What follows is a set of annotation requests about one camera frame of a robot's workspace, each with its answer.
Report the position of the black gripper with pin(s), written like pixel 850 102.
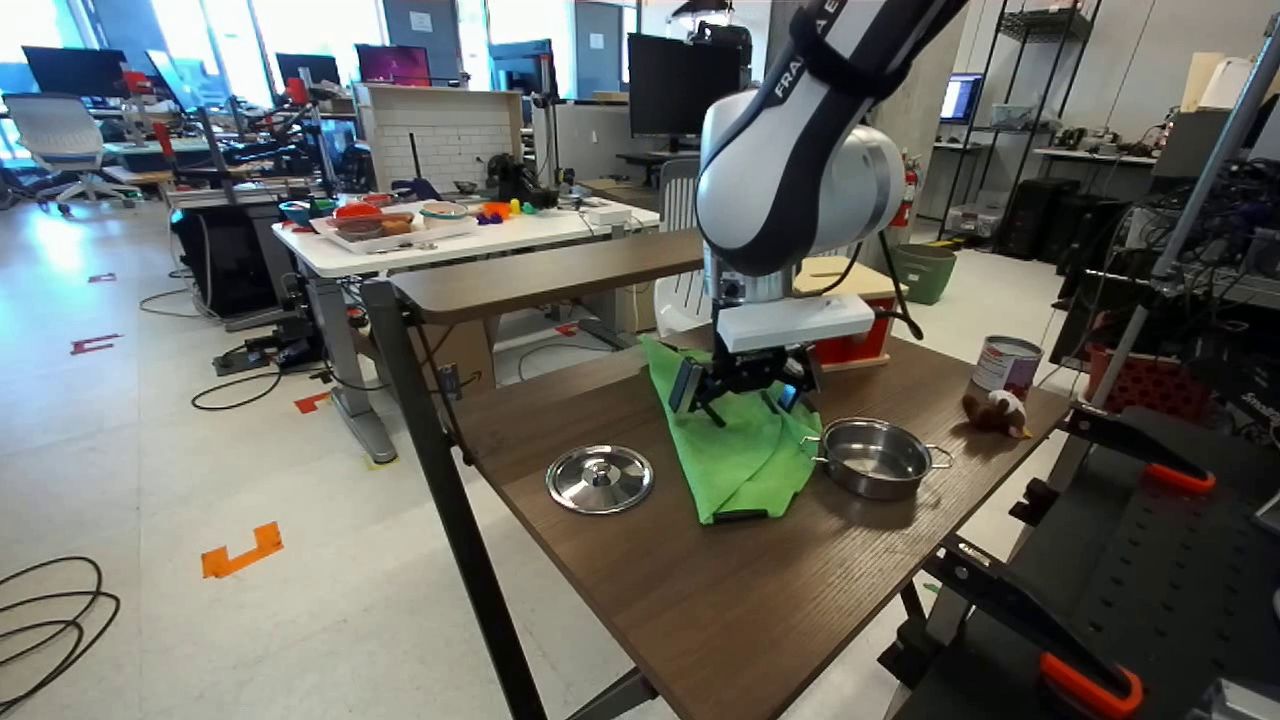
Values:
pixel 740 374

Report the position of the green cloth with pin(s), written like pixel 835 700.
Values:
pixel 740 463

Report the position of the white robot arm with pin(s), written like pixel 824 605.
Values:
pixel 794 171

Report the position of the red wooden box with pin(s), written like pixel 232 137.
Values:
pixel 843 279

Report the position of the steel pot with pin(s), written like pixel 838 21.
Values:
pixel 878 463

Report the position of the green bin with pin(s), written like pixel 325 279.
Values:
pixel 922 269

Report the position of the small stuffed toy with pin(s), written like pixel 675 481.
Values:
pixel 994 409

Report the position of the purple cup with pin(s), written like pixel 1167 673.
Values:
pixel 1005 361

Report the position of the orange black clamp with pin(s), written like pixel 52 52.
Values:
pixel 1163 463
pixel 1069 666

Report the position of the black monitor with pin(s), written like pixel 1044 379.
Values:
pixel 675 85

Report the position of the white desk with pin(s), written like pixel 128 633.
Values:
pixel 337 274

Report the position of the metal shelf rack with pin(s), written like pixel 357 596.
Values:
pixel 1005 102

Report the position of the black perforated board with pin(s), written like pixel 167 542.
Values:
pixel 1180 588

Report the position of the office chair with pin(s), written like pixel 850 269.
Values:
pixel 67 137

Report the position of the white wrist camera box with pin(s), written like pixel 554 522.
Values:
pixel 794 323

